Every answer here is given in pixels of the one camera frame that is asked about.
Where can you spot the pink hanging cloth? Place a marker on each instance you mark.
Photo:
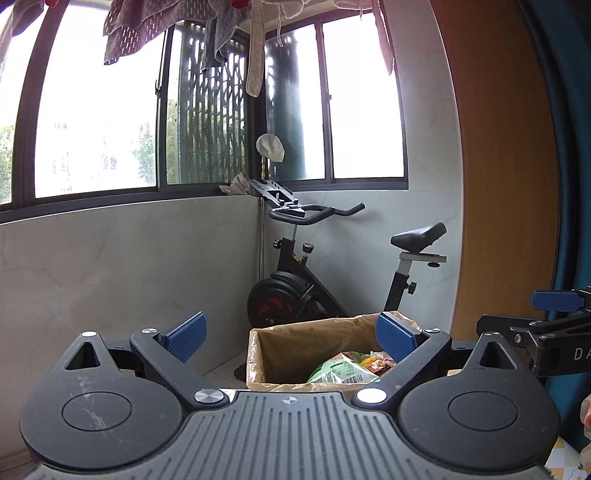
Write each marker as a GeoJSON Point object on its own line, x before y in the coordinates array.
{"type": "Point", "coordinates": [383, 32]}

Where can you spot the crumpled beige cloth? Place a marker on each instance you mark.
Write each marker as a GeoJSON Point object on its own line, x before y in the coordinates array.
{"type": "Point", "coordinates": [238, 183]}

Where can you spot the wooden panel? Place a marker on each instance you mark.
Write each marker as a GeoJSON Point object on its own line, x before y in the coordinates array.
{"type": "Point", "coordinates": [503, 161]}

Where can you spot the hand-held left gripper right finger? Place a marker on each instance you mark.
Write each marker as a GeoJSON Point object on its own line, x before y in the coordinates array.
{"type": "Point", "coordinates": [395, 337]}

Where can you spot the perforated metal window screen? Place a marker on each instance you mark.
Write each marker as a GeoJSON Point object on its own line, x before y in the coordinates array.
{"type": "Point", "coordinates": [207, 110]}

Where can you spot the beige hanging cloth strip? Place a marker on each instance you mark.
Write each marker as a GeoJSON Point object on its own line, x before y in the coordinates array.
{"type": "Point", "coordinates": [255, 55]}

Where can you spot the light green vegetable snack bag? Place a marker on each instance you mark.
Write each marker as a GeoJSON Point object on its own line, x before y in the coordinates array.
{"type": "Point", "coordinates": [339, 371]}

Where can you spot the thin metal pole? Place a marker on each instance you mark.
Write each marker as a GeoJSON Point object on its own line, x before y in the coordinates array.
{"type": "Point", "coordinates": [263, 230]}

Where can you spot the white cloth on pole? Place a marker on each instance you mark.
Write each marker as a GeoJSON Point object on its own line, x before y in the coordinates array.
{"type": "Point", "coordinates": [270, 145]}

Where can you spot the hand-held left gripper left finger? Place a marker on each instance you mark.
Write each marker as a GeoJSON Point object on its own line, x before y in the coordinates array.
{"type": "Point", "coordinates": [187, 339]}

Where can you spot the grey hanging cloth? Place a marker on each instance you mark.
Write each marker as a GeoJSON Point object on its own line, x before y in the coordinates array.
{"type": "Point", "coordinates": [221, 37]}

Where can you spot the person's right hand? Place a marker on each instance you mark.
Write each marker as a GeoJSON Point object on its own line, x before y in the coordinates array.
{"type": "Point", "coordinates": [587, 413]}

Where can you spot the floral checked bed sheet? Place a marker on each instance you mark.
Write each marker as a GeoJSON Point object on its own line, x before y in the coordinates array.
{"type": "Point", "coordinates": [570, 461]}

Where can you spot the red snack bag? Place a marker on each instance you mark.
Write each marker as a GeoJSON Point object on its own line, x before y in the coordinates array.
{"type": "Point", "coordinates": [376, 362]}

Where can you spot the pink hanging towel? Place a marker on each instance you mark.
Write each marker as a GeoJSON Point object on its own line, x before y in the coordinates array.
{"type": "Point", "coordinates": [138, 27]}

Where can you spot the brown cardboard box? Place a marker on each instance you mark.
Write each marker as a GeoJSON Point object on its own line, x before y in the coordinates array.
{"type": "Point", "coordinates": [286, 350]}

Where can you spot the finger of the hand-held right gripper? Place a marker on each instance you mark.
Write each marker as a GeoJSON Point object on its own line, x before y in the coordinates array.
{"type": "Point", "coordinates": [554, 300]}
{"type": "Point", "coordinates": [503, 325]}

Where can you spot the dark hanging cloth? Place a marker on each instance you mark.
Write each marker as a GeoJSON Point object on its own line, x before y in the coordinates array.
{"type": "Point", "coordinates": [21, 18]}

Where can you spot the dark blue curtain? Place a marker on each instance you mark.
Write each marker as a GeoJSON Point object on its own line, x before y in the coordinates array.
{"type": "Point", "coordinates": [572, 138]}

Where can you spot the black exercise bike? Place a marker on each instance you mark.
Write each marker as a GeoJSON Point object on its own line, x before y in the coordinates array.
{"type": "Point", "coordinates": [286, 295]}

